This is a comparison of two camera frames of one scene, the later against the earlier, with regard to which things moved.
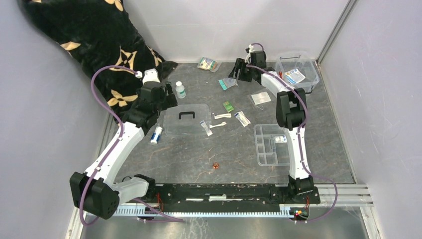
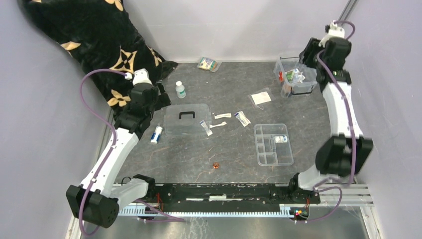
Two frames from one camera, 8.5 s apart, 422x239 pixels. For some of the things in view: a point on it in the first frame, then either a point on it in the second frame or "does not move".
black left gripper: x=169 y=100 -> x=162 y=100
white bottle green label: x=180 y=90 does not move
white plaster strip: x=224 y=115 does not move
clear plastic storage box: x=298 y=72 does not move
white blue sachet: x=243 y=119 does not move
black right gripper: x=239 y=63 -> x=312 y=46
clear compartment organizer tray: x=272 y=144 does not move
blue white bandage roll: x=156 y=135 does not move
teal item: x=227 y=82 -> x=294 y=76
